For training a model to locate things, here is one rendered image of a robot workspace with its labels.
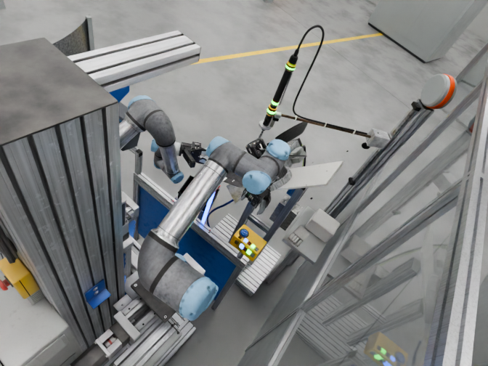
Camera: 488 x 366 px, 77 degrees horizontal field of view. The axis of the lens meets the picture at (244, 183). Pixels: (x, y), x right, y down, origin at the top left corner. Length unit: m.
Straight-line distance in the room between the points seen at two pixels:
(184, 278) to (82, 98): 0.49
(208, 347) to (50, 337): 1.45
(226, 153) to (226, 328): 1.85
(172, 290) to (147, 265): 0.10
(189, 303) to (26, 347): 0.60
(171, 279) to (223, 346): 1.73
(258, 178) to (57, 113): 0.52
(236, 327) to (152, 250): 1.80
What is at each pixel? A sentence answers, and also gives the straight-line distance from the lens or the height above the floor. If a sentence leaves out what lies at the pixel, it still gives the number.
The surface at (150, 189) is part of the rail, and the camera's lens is 2.02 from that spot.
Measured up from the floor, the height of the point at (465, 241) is 2.05.
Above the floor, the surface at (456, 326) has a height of 2.05.
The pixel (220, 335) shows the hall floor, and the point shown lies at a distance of 2.57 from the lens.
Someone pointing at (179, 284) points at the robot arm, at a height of 1.64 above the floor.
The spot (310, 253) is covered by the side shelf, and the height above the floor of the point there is 0.86.
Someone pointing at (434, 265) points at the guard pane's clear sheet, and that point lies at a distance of 0.81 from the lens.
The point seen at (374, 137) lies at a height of 1.57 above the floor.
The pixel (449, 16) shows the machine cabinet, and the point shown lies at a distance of 8.50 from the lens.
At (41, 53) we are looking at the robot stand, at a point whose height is 2.03.
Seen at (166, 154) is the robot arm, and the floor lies 1.31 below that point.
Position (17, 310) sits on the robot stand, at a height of 1.23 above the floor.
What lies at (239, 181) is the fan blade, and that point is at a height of 1.21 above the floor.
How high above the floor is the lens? 2.45
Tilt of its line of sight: 48 degrees down
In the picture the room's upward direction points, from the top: 24 degrees clockwise
